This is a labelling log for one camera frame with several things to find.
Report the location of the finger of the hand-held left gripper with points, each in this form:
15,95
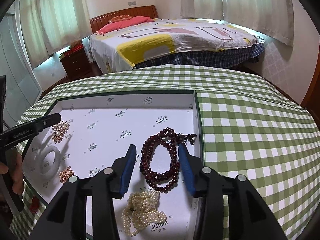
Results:
48,120
2,100

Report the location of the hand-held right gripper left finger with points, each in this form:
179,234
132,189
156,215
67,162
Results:
128,170

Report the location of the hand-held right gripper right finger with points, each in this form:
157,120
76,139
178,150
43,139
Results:
186,170

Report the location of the pearl cluster brooch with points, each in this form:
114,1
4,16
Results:
60,131

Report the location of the pale jade bangle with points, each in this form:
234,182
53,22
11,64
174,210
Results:
58,155

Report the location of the shallow green jewelry box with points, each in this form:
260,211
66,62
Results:
112,120

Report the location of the gold flower brooch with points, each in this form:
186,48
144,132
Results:
65,175

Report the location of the person's left hand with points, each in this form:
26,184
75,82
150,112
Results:
17,172

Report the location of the glass sliding wardrobe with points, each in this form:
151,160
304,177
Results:
15,67

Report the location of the dark wooden nightstand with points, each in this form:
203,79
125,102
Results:
75,65

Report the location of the red knot charm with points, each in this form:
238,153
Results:
33,205

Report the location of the red box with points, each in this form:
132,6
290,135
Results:
76,50

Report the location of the green checkered tablecloth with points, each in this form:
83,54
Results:
250,130

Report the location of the brown plush toy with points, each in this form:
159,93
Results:
75,43

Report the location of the blue plaid bed skirt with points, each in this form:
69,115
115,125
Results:
200,57

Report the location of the embroidered pink pillow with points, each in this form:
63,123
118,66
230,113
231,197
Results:
120,18

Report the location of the bed with patterned sheet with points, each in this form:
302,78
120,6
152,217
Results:
187,40

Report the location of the wooden bed headboard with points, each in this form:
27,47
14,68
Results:
125,11

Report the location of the wooden door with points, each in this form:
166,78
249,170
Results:
313,100

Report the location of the wall outlet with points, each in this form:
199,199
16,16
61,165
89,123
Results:
132,3

